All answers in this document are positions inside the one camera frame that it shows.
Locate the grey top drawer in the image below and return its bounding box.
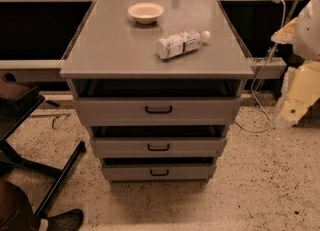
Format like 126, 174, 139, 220
74, 97, 240, 126

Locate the grey drawer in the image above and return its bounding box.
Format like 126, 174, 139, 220
74, 97, 240, 126
90, 137, 226, 158
102, 164, 216, 182

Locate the white cable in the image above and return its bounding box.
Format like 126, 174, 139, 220
234, 0, 288, 135

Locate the grey middle drawer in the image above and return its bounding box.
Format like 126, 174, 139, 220
90, 137, 226, 158

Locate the clear plastic water bottle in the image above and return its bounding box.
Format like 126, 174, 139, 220
157, 30, 211, 60

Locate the grey bottom drawer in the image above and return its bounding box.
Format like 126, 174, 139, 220
102, 164, 216, 182

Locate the black office chair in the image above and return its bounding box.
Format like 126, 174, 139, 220
0, 76, 87, 217

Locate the white ceramic bowl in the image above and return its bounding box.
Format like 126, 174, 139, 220
128, 2, 164, 25

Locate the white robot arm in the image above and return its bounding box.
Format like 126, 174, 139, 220
271, 0, 320, 128

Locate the brown trouser leg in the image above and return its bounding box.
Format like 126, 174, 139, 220
0, 180, 41, 231

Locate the grey drawer cabinet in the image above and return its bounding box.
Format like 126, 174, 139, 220
61, 0, 253, 168

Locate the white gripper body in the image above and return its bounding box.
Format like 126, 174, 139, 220
275, 60, 320, 128

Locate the black shoe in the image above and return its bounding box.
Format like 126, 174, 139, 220
46, 209, 84, 231

